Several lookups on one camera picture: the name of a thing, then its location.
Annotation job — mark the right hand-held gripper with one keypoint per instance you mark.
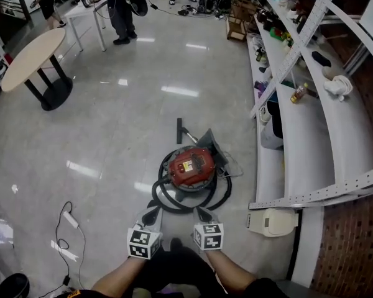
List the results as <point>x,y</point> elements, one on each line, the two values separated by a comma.
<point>209,235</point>

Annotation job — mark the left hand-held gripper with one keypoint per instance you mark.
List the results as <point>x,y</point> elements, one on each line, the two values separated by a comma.
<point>140,239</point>

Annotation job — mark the red vacuum cleaner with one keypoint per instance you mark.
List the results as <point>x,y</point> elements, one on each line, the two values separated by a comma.
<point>191,168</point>

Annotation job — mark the person's left forearm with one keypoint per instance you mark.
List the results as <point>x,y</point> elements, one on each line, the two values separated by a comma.
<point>118,278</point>

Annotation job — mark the person's right forearm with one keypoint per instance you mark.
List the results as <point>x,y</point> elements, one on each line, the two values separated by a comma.
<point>230,270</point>

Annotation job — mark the white power adapter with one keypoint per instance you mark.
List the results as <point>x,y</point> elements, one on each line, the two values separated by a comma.
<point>71,219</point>

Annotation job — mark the black vacuum floor nozzle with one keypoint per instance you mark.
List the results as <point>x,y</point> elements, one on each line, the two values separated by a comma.
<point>183,132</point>

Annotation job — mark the person's black trousers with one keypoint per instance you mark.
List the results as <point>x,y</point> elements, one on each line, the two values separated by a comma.
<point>177,272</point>

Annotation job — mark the beige plastic bin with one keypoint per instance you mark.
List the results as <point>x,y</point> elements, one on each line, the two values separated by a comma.
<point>272,221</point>

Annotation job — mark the grey dustpan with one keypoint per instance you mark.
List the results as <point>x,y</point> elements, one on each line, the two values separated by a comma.
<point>214,149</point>

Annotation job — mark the black round stool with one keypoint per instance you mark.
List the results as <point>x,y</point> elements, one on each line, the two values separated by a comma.
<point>11,286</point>

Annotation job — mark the white shelving unit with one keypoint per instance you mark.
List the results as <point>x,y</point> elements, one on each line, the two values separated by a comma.
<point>314,104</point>

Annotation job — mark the amber drink bottle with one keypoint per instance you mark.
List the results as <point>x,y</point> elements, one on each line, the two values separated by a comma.
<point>299,92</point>

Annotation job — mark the round beige table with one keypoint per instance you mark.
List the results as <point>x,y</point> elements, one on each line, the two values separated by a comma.
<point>35,67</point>

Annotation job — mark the black cloth pouch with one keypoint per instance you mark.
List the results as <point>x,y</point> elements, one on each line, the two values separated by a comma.
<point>321,58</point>

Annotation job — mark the green toy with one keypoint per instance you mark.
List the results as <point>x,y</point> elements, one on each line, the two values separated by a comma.
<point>278,34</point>

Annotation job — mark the white rectangular table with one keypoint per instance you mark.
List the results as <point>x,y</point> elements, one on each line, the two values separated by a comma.
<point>87,17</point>

